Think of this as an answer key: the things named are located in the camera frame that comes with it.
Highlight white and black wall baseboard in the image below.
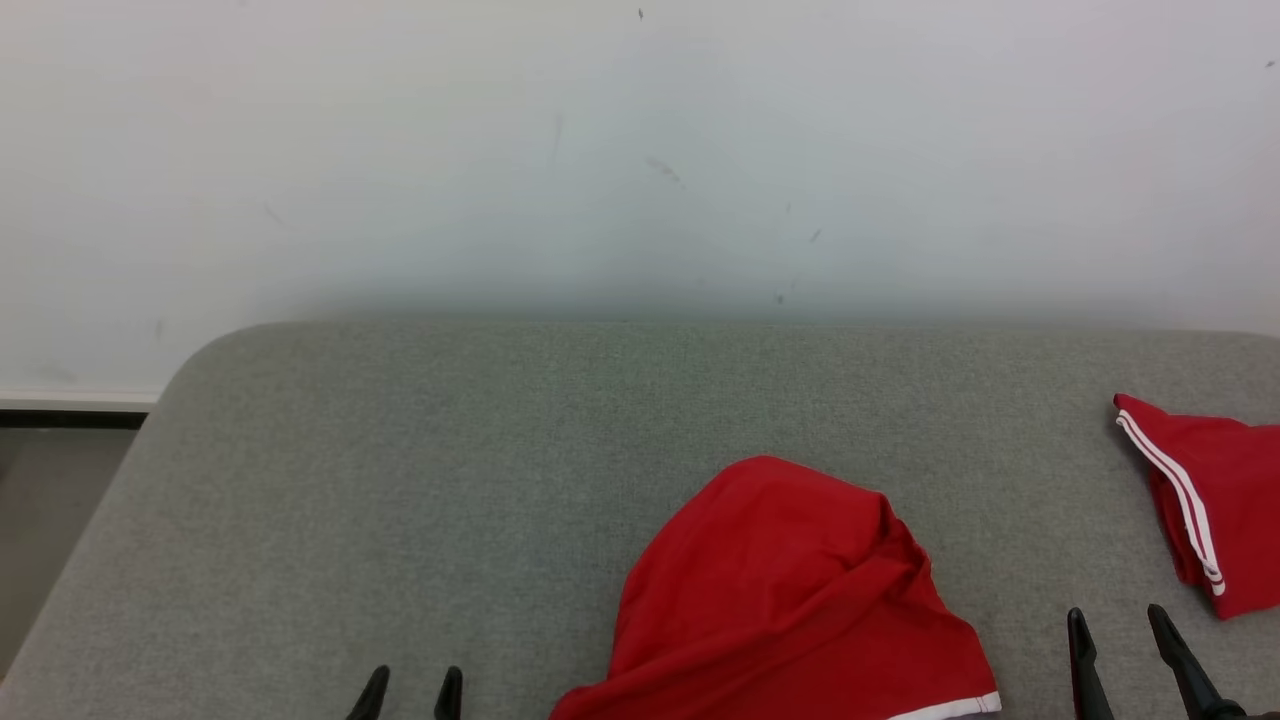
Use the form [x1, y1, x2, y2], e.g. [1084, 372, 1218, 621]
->
[0, 388, 163, 433]

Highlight red shorts with white trim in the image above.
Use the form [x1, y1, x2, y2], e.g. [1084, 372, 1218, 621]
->
[548, 456, 1003, 720]

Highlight red Bulls jersey white sleeves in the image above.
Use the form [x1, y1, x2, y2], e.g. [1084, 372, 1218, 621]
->
[1113, 393, 1280, 621]

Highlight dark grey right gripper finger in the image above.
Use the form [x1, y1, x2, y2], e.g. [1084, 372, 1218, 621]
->
[1066, 607, 1117, 720]
[1147, 604, 1247, 720]

